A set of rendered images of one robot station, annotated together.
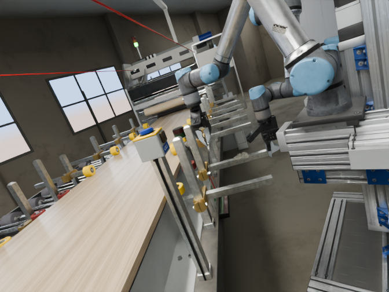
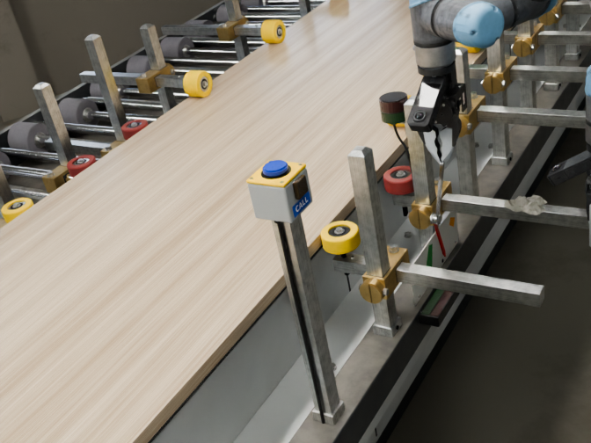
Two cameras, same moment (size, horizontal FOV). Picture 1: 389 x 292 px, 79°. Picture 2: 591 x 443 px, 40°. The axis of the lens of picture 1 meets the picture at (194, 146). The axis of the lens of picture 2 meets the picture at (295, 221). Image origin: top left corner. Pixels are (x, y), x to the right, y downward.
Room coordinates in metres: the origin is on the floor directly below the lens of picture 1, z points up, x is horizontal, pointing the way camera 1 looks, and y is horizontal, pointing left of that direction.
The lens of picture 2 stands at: (-0.35, -0.36, 1.78)
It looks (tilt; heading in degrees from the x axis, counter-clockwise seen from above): 30 degrees down; 24
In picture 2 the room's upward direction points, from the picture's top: 12 degrees counter-clockwise
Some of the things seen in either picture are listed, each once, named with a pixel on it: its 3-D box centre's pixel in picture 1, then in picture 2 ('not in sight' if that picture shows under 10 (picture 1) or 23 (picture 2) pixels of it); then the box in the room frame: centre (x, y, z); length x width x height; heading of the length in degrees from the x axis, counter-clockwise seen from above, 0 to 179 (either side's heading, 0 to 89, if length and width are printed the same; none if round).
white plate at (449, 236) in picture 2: (213, 190); (435, 253); (1.12, -0.01, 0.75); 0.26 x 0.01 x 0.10; 168
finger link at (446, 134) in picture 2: (208, 135); (451, 141); (1.09, -0.08, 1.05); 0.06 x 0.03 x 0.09; 168
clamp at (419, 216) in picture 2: (203, 171); (429, 204); (1.18, 0.00, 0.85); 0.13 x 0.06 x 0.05; 168
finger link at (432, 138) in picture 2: (201, 137); (437, 140); (1.10, -0.05, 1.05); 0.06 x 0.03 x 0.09; 168
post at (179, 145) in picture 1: (195, 189); (375, 256); (0.91, 0.06, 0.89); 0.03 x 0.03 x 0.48; 78
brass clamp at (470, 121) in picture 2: (201, 140); (466, 115); (1.42, -0.06, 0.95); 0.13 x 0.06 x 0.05; 168
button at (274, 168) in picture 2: (147, 132); (275, 170); (0.66, 0.11, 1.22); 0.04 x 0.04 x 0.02
